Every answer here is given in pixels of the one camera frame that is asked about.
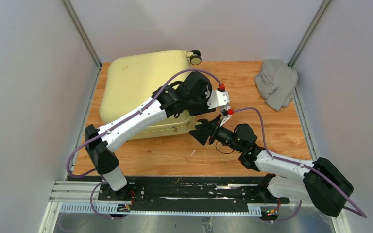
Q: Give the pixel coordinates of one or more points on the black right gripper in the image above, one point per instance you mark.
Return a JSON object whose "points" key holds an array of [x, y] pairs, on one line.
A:
{"points": [[205, 130]]}

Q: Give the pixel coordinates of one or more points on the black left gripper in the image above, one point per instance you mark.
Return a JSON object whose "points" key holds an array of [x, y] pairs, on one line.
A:
{"points": [[204, 108]]}

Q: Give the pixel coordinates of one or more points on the cream suitcase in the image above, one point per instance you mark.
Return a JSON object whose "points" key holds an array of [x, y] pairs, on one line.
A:
{"points": [[132, 79]]}

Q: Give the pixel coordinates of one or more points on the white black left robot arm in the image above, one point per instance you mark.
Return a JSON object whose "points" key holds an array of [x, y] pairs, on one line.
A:
{"points": [[169, 100]]}

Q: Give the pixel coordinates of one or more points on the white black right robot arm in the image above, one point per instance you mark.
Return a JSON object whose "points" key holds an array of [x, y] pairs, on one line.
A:
{"points": [[318, 182]]}

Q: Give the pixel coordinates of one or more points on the grey crumpled cloth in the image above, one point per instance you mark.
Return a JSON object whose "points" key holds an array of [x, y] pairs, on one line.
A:
{"points": [[276, 83]]}

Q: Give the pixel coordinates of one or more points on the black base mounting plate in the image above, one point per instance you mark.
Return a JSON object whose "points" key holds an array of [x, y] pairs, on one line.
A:
{"points": [[192, 194]]}

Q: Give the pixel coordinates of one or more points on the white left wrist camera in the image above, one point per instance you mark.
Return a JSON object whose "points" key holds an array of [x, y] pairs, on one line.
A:
{"points": [[218, 99]]}

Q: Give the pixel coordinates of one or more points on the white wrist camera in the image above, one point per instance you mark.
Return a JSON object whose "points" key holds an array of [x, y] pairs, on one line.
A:
{"points": [[226, 112], [218, 99]]}

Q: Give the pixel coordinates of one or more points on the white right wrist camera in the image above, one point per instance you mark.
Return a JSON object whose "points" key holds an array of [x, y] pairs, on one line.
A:
{"points": [[226, 112]]}

